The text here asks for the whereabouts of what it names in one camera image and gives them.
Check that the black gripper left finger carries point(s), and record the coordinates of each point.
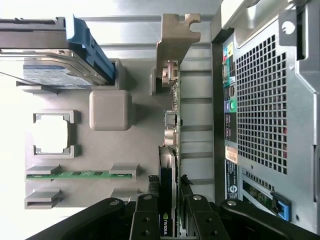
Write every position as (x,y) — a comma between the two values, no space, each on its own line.
(146,217)

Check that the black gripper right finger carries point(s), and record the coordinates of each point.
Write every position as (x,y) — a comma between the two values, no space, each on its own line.
(202,217)

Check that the green RAM stick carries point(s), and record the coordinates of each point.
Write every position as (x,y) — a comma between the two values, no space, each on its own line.
(82,174)

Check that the blue case latch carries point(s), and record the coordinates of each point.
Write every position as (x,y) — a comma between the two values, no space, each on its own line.
(282,208)

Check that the grey parts rack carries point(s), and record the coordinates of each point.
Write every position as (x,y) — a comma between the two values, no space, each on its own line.
(110,110)

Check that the copper-topped CPU chip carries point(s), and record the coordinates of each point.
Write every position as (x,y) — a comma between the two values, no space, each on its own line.
(51,133)

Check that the black open PC case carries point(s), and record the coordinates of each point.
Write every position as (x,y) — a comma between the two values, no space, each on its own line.
(262,100)

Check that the hard disk in blue caddy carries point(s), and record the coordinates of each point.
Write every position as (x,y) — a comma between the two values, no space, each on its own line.
(50,50)

